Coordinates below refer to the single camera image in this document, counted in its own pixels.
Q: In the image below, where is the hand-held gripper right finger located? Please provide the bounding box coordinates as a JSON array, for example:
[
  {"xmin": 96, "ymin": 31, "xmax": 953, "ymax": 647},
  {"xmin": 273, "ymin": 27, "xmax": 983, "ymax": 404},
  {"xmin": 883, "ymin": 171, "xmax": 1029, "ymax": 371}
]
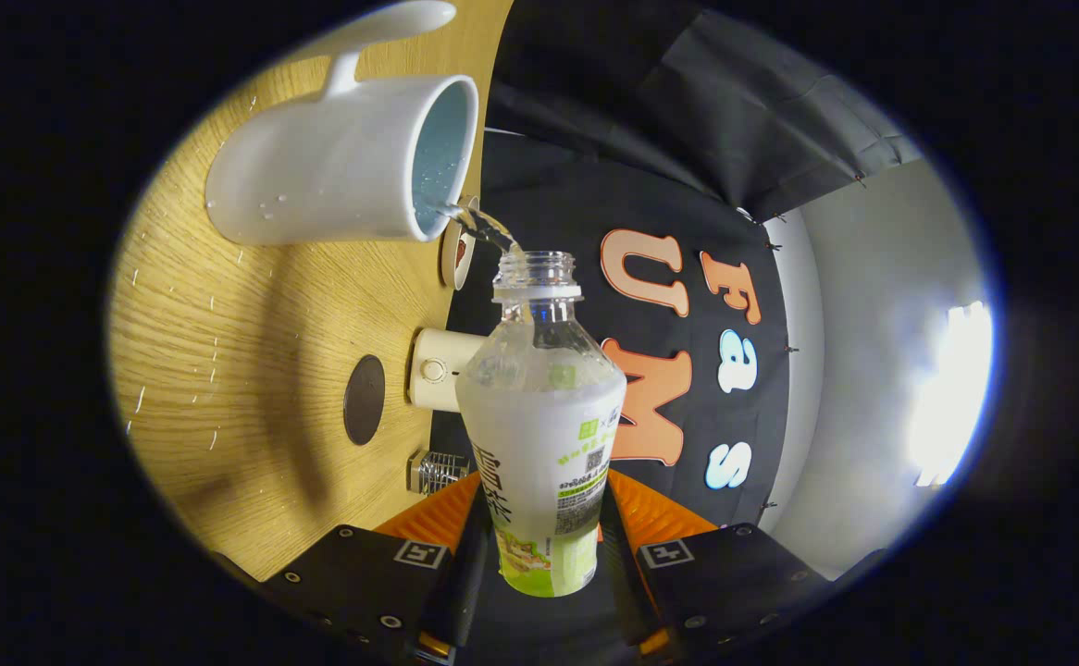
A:
[{"xmin": 595, "ymin": 470, "xmax": 827, "ymax": 662}]

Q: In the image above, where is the white plate with brown pieces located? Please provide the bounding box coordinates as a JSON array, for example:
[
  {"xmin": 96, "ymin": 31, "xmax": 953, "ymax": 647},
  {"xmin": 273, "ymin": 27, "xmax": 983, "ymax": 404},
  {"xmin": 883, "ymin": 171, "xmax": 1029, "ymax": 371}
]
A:
[{"xmin": 440, "ymin": 196, "xmax": 482, "ymax": 291}]

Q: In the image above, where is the white box container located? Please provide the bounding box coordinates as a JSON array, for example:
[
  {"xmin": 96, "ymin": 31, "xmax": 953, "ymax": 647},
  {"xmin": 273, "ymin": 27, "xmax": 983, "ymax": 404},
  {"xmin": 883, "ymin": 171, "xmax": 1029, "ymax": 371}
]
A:
[{"xmin": 408, "ymin": 327, "xmax": 490, "ymax": 413}]

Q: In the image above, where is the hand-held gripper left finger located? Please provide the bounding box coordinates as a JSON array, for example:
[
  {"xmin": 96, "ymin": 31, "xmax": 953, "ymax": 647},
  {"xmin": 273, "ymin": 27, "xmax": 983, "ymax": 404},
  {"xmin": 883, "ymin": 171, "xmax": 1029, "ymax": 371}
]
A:
[{"xmin": 257, "ymin": 470, "xmax": 494, "ymax": 665}]

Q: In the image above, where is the white ceramic cup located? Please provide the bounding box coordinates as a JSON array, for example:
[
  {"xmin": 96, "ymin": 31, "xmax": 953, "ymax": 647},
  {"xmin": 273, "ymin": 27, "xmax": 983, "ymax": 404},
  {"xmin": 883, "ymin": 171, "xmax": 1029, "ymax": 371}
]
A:
[{"xmin": 205, "ymin": 0, "xmax": 481, "ymax": 246}]

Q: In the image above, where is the metal mesh pen holder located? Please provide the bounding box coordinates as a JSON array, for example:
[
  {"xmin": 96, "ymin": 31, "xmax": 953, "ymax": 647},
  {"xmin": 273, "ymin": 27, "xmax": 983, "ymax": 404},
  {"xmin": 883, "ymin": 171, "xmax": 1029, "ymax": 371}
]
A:
[{"xmin": 407, "ymin": 450, "xmax": 471, "ymax": 496}]

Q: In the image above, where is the large ceiling light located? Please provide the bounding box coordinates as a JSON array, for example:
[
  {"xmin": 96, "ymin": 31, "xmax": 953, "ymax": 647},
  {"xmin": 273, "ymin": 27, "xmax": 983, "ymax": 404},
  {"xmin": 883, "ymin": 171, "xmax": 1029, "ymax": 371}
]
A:
[{"xmin": 905, "ymin": 301, "xmax": 994, "ymax": 489}]

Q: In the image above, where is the wooden table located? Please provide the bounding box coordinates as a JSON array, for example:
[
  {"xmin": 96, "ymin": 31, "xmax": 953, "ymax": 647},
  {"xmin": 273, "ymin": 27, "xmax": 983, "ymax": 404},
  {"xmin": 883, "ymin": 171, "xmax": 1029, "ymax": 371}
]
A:
[{"xmin": 106, "ymin": 0, "xmax": 515, "ymax": 582}]

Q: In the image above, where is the round dark brown coaster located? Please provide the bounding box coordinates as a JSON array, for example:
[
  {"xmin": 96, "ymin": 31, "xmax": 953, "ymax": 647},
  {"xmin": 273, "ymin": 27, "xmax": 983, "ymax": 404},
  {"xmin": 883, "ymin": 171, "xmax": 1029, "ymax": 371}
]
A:
[{"xmin": 343, "ymin": 354, "xmax": 387, "ymax": 447}]

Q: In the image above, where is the clear green label juice bottle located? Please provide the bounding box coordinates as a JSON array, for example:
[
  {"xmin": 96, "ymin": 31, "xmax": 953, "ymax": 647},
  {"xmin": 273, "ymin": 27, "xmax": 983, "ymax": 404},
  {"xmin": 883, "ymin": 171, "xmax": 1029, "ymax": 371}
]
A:
[{"xmin": 454, "ymin": 250, "xmax": 628, "ymax": 598}]

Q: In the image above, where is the black backdrop cloth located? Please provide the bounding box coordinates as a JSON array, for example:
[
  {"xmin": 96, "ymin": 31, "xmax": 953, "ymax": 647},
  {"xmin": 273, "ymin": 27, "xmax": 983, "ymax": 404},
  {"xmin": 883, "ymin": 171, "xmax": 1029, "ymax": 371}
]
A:
[{"xmin": 428, "ymin": 0, "xmax": 929, "ymax": 556}]

